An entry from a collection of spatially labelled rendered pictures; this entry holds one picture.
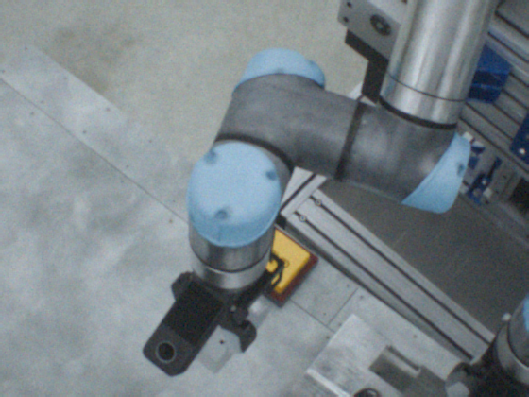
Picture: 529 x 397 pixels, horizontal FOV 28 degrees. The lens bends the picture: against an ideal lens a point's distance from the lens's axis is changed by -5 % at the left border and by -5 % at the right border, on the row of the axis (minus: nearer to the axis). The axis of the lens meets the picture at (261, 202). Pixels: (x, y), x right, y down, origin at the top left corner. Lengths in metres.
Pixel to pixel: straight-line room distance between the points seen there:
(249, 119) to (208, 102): 1.50
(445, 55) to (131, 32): 1.69
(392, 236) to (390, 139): 1.16
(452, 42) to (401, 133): 0.09
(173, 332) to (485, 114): 0.72
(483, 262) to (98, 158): 0.91
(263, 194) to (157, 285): 0.53
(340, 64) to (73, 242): 1.23
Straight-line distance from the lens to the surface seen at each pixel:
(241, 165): 0.89
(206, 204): 0.88
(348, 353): 1.28
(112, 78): 2.48
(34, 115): 1.51
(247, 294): 1.08
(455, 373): 1.18
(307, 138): 0.94
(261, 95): 0.95
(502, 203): 2.00
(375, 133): 0.94
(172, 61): 2.50
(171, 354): 1.06
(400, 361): 1.31
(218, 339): 1.20
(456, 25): 0.91
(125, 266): 1.40
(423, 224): 2.12
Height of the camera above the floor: 2.10
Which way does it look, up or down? 64 degrees down
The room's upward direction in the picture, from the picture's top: 8 degrees clockwise
